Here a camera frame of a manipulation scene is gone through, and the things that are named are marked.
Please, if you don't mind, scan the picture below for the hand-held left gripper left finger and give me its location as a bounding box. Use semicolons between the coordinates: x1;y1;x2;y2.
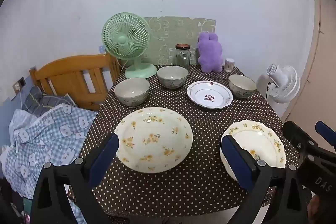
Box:
31;133;120;224

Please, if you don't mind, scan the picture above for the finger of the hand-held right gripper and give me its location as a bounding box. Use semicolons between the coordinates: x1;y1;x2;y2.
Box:
283;121;320;159
315;121;336;155

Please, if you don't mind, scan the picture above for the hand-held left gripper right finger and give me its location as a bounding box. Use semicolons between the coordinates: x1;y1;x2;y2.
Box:
220;134;313;224

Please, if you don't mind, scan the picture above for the scalloped yellow floral plate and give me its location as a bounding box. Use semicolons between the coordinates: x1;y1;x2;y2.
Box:
220;120;287;185

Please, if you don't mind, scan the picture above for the large yellow floral plate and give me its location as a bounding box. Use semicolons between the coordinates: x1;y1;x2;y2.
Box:
115;107;194;174

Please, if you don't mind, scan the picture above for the grey-green ceramic bowl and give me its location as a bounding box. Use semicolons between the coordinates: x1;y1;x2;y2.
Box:
157;66;189;89
114;78;151;108
228;74;257;100

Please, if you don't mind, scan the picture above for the white plate with red print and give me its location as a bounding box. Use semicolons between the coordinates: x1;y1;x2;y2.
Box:
187;80;234;109

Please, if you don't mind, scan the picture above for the brown polka dot tablecloth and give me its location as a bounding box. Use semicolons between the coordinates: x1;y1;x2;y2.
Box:
68;64;300;217

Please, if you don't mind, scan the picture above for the white clip fan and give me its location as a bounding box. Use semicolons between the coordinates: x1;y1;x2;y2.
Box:
256;64;301;104

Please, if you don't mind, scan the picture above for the blue checked printed blanket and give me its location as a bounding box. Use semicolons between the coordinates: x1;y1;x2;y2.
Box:
0;105;98;224

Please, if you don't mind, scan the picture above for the beige door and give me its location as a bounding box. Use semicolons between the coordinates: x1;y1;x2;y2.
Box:
281;0;336;135

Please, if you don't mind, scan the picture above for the grey plaid pillow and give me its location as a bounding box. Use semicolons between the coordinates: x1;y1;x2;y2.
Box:
22;86;76;117

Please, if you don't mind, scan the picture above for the wooden bed headboard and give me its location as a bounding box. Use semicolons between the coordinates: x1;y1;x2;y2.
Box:
29;53;121;111

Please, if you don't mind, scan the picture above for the dark cloth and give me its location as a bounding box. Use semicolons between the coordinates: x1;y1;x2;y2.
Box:
0;177;34;224

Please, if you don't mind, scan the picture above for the purple plush toy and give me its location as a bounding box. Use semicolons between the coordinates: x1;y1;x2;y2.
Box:
197;31;223;73

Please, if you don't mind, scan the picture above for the glass jar with brown lid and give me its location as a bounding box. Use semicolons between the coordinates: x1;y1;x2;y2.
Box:
175;43;191;69

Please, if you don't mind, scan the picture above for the green desk fan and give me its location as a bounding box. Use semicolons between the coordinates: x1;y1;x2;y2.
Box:
101;12;158;80

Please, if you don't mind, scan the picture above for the green patterned board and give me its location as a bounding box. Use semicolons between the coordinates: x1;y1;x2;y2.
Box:
143;16;216;65

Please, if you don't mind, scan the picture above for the black fan cable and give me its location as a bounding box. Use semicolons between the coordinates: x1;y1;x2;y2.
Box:
265;81;275;100

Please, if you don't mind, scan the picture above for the wall socket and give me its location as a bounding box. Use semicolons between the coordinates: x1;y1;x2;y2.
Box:
12;76;26;90

